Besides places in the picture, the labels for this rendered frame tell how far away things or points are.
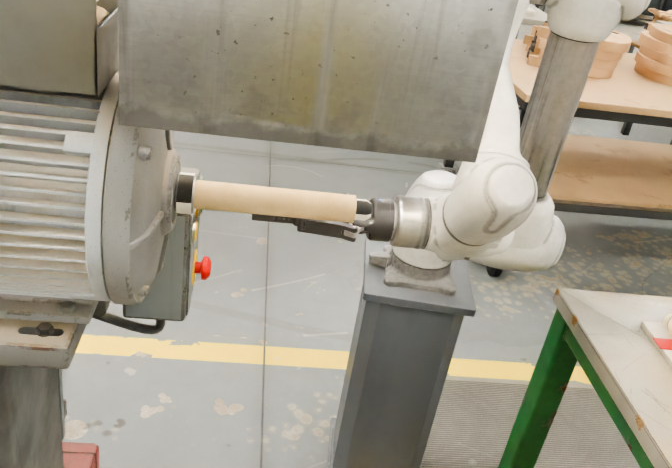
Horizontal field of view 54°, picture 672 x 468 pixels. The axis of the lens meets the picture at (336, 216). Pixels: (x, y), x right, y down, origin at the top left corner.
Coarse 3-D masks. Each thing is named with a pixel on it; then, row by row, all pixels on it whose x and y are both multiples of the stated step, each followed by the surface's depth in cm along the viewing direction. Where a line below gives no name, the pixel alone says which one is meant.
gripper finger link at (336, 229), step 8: (312, 224) 108; (320, 224) 108; (328, 224) 108; (336, 224) 108; (344, 224) 108; (304, 232) 109; (312, 232) 109; (320, 232) 109; (328, 232) 109; (336, 232) 109; (352, 232) 108; (352, 240) 108
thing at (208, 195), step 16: (208, 192) 73; (224, 192) 73; (240, 192) 73; (256, 192) 74; (272, 192) 74; (288, 192) 75; (304, 192) 75; (320, 192) 76; (208, 208) 74; (224, 208) 74; (240, 208) 74; (256, 208) 74; (272, 208) 74; (288, 208) 74; (304, 208) 74; (320, 208) 75; (336, 208) 75; (352, 208) 75
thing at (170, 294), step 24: (192, 168) 110; (192, 216) 98; (168, 240) 98; (192, 240) 101; (168, 264) 100; (192, 264) 107; (168, 288) 103; (192, 288) 112; (144, 312) 104; (168, 312) 105
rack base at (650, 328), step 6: (642, 324) 122; (648, 324) 121; (654, 324) 122; (660, 324) 122; (648, 330) 120; (654, 330) 120; (660, 330) 120; (648, 336) 120; (654, 336) 118; (660, 336) 118; (666, 336) 119; (654, 342) 118; (666, 354) 114; (666, 360) 114
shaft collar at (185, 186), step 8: (184, 176) 73; (192, 176) 73; (176, 184) 72; (184, 184) 72; (192, 184) 72; (176, 192) 72; (184, 192) 72; (192, 192) 72; (176, 200) 72; (184, 200) 72; (192, 200) 72; (176, 208) 73; (184, 208) 73; (192, 208) 73
